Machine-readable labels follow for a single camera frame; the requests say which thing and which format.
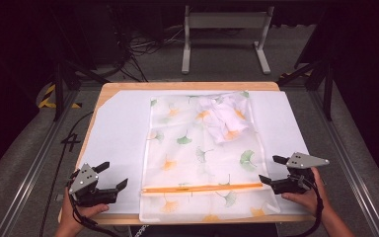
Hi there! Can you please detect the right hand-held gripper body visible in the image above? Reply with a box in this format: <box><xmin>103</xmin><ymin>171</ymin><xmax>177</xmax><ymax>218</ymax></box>
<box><xmin>270</xmin><ymin>151</ymin><xmax>331</xmax><ymax>196</ymax></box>

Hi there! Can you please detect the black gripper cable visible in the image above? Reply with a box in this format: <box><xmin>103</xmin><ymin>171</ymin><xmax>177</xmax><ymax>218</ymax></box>
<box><xmin>66</xmin><ymin>179</ymin><xmax>122</xmax><ymax>237</ymax></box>
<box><xmin>284</xmin><ymin>176</ymin><xmax>326</xmax><ymax>237</ymax></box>

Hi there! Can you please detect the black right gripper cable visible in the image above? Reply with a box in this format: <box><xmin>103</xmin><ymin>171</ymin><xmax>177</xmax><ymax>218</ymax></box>
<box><xmin>284</xmin><ymin>176</ymin><xmax>326</xmax><ymax>237</ymax></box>

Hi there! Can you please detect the aluminium floor rail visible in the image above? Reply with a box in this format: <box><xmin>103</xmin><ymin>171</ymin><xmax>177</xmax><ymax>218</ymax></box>
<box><xmin>309</xmin><ymin>89</ymin><xmax>379</xmax><ymax>237</ymax></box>
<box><xmin>0</xmin><ymin>89</ymin><xmax>81</xmax><ymax>237</ymax></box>

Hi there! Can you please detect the white table sheet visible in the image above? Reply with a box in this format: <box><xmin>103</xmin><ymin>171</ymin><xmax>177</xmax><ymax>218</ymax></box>
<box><xmin>75</xmin><ymin>89</ymin><xmax>312</xmax><ymax>215</ymax></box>

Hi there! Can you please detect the bundle of black cables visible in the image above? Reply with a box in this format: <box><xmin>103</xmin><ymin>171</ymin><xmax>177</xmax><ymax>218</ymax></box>
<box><xmin>112</xmin><ymin>24</ymin><xmax>186</xmax><ymax>83</ymax></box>

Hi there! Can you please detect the white metal stand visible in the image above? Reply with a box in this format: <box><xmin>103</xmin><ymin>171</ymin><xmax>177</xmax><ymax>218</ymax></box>
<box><xmin>181</xmin><ymin>4</ymin><xmax>275</xmax><ymax>75</ymax></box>

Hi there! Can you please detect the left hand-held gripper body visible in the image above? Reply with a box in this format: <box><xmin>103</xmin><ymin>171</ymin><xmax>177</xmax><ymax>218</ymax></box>
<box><xmin>68</xmin><ymin>162</ymin><xmax>119</xmax><ymax>208</ymax></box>

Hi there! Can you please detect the person's left hand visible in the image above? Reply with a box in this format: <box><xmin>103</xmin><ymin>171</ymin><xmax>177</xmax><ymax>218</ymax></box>
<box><xmin>57</xmin><ymin>189</ymin><xmax>111</xmax><ymax>233</ymax></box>

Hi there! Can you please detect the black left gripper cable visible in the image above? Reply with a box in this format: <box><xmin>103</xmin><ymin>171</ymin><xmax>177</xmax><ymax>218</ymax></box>
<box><xmin>66</xmin><ymin>179</ymin><xmax>122</xmax><ymax>237</ymax></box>

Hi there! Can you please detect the white crumpled garment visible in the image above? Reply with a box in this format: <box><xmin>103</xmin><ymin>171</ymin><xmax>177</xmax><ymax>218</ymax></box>
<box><xmin>196</xmin><ymin>93</ymin><xmax>253</xmax><ymax>145</ymax></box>

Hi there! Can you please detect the leaf print mesh laundry bag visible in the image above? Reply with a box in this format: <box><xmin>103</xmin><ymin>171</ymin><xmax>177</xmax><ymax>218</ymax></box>
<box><xmin>138</xmin><ymin>90</ymin><xmax>281</xmax><ymax>223</ymax></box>

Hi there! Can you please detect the black metal stand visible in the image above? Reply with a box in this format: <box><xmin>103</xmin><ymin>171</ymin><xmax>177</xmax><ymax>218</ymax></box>
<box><xmin>49</xmin><ymin>58</ymin><xmax>111</xmax><ymax>121</ymax></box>
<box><xmin>276</xmin><ymin>58</ymin><xmax>336</xmax><ymax>121</ymax></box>

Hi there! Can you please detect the black floor cable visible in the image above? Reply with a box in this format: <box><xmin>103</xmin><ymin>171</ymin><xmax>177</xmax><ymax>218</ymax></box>
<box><xmin>38</xmin><ymin>111</ymin><xmax>95</xmax><ymax>237</ymax></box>

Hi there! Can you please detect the person's right hand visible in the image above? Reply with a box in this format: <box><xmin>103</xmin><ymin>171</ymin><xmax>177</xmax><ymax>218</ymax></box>
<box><xmin>280</xmin><ymin>166</ymin><xmax>332</xmax><ymax>218</ymax></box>

